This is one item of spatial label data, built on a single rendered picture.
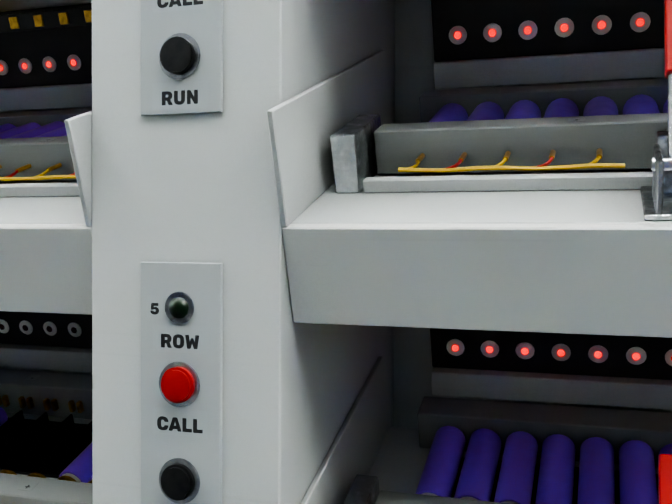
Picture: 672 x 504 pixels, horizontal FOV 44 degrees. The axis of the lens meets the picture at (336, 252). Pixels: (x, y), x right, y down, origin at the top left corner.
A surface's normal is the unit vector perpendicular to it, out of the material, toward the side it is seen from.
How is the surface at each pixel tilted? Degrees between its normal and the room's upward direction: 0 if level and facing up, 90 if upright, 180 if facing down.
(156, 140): 90
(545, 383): 109
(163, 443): 90
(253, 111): 90
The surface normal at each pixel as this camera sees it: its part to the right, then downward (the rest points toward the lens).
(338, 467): 0.95, 0.01
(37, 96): -0.29, 0.35
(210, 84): -0.31, 0.02
